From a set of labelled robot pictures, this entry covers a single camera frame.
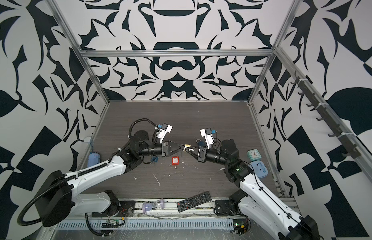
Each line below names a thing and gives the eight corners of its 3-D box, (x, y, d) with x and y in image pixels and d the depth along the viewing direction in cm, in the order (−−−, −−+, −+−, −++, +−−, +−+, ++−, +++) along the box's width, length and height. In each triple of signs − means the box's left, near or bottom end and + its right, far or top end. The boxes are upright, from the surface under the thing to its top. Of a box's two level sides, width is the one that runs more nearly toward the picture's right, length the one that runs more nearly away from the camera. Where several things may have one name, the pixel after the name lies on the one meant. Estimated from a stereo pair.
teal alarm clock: (250, 162, 93) (253, 159, 89) (246, 153, 97) (248, 150, 93) (259, 160, 94) (262, 157, 90) (254, 151, 98) (257, 148, 94)
